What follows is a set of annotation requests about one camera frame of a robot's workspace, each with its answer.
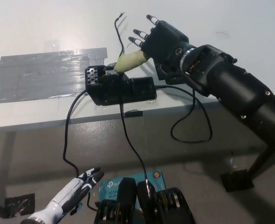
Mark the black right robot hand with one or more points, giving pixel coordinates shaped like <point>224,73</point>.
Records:
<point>167,44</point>

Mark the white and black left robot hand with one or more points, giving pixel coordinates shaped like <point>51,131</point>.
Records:
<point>67,193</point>

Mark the black soldering station base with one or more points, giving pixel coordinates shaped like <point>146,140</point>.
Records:
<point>118,92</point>

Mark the teal tp-link box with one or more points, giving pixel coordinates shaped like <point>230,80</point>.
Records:
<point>109,186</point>

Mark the small black tape strip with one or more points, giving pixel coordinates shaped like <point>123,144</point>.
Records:
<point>133,114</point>

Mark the grey duct tape patch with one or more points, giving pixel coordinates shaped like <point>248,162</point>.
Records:
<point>42,73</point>

